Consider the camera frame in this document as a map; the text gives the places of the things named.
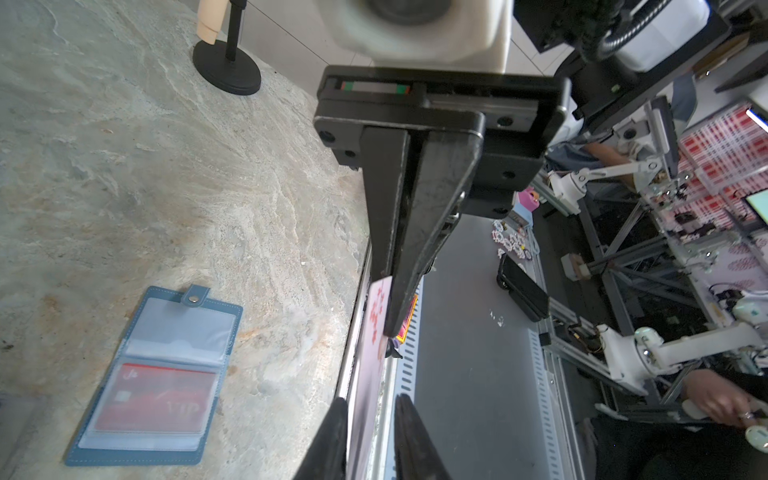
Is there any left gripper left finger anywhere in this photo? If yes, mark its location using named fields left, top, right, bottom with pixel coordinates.
left=293, top=397, right=348, bottom=480

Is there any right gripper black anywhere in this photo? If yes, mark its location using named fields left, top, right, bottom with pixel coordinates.
left=313, top=66, right=570, bottom=337

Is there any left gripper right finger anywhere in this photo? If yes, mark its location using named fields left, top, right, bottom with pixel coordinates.
left=394, top=394, right=451, bottom=480

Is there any pink credit card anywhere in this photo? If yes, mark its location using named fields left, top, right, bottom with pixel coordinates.
left=346, top=276, right=392, bottom=479

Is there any blue card holder wallet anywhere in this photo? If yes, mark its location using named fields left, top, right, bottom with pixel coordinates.
left=64, top=285, right=243, bottom=467

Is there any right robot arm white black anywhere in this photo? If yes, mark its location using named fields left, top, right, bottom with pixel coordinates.
left=314, top=1, right=729, bottom=338

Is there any pink orange patterned card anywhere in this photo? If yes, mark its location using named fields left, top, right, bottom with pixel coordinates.
left=395, top=294, right=419, bottom=345

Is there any red VIP card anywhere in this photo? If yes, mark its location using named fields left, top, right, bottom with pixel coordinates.
left=94, top=363, right=218, bottom=434

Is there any beige microphone on stand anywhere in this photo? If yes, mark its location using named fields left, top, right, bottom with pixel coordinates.
left=192, top=0, right=261, bottom=96

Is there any person hand in background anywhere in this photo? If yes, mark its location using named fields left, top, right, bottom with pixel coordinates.
left=683, top=369, right=757, bottom=428

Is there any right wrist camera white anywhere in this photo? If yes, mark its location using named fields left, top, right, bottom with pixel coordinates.
left=316, top=0, right=514, bottom=73

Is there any black corrugated cable conduit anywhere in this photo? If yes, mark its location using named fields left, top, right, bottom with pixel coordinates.
left=578, top=0, right=673, bottom=64

